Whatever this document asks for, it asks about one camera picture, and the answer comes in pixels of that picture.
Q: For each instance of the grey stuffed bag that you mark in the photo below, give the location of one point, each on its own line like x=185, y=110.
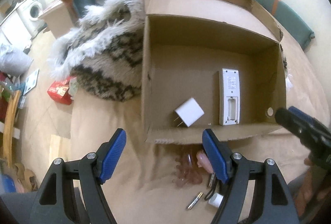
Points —
x=14, y=62

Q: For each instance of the white pill bottle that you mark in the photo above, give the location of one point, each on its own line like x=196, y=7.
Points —
x=215, y=200

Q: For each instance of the washing machine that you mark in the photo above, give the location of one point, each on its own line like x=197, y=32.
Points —
x=29, y=12

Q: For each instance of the white charger plug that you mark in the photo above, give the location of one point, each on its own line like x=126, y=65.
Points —
x=188, y=113

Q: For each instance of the black white furry blanket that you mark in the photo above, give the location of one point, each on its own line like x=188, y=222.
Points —
x=104, y=51

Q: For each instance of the pink small case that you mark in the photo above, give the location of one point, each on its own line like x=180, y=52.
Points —
x=203, y=162

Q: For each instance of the red snack packet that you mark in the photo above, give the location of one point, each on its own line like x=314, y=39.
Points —
x=63, y=92

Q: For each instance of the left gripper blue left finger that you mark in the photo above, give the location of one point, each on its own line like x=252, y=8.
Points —
x=55, y=200

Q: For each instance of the gold black battery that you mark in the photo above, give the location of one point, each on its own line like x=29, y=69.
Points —
x=194, y=201

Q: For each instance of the white remote control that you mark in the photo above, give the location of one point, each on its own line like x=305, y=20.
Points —
x=229, y=97

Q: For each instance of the wooden chair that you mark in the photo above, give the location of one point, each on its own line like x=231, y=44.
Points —
x=9, y=127

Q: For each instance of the green cushion with orange stripe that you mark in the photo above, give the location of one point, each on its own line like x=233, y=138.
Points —
x=290, y=20

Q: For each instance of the wooden side table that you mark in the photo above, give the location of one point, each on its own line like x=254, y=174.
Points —
x=57, y=18

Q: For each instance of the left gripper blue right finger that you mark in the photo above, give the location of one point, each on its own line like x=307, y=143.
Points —
x=272, y=201

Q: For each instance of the person's right hand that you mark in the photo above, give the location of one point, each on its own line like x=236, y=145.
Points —
x=306, y=191

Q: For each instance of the brown cardboard box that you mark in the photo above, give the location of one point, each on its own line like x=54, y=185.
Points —
x=186, y=44

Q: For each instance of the brown translucent hair claw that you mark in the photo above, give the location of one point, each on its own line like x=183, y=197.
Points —
x=187, y=170

